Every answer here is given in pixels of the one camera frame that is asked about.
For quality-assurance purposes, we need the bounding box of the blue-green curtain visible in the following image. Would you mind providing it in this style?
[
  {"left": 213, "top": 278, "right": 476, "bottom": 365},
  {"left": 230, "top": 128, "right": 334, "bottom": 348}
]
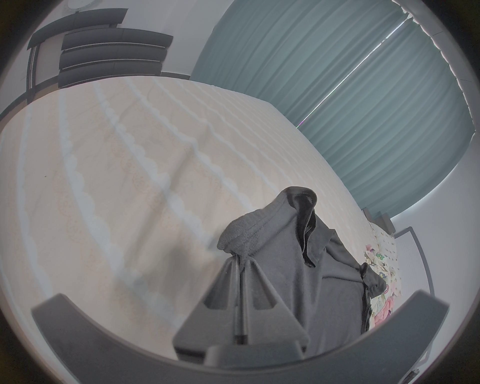
[
  {"left": 190, "top": 0, "right": 407, "bottom": 126},
  {"left": 296, "top": 17, "right": 478, "bottom": 218}
]

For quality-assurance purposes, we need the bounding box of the bed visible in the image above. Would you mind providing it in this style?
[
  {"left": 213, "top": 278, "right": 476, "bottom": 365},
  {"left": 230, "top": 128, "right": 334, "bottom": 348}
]
[{"left": 0, "top": 73, "right": 432, "bottom": 370}]

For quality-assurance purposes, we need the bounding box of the round mirror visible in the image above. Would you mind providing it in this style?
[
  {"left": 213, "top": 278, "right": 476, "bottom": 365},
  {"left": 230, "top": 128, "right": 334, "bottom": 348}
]
[{"left": 67, "top": 0, "right": 104, "bottom": 13}]

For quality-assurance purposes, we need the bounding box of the black dressing table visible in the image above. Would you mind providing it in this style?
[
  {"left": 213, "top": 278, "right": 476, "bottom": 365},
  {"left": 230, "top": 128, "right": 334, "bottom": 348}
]
[{"left": 25, "top": 7, "right": 128, "bottom": 106}]

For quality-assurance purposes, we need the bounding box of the white printed pillow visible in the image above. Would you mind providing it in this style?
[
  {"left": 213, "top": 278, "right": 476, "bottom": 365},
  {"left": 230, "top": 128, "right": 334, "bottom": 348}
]
[{"left": 369, "top": 221, "right": 398, "bottom": 256}]

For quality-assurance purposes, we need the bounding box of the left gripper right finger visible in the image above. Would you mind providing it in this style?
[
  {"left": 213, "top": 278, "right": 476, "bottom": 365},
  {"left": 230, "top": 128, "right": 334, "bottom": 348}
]
[{"left": 242, "top": 258, "right": 310, "bottom": 356}]

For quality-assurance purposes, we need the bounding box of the black T-shirt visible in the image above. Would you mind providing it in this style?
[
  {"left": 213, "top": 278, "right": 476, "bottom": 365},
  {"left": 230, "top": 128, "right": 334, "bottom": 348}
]
[{"left": 217, "top": 186, "right": 388, "bottom": 357}]

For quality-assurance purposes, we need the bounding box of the white printed pyjama top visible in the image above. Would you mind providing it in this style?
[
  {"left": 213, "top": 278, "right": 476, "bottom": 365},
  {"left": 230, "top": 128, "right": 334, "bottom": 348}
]
[{"left": 364, "top": 244, "right": 403, "bottom": 314}]

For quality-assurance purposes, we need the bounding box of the grey bedside table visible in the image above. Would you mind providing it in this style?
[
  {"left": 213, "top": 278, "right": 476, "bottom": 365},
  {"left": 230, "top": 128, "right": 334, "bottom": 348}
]
[{"left": 362, "top": 207, "right": 394, "bottom": 230}]

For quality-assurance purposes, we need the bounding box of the pink garment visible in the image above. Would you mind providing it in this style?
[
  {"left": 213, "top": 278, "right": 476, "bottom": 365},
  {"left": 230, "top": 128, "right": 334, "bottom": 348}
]
[{"left": 369, "top": 296, "right": 394, "bottom": 328}]

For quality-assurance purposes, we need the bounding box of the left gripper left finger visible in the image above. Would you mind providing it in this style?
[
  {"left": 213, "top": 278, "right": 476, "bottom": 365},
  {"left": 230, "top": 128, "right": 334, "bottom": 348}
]
[{"left": 172, "top": 257, "right": 241, "bottom": 364}]

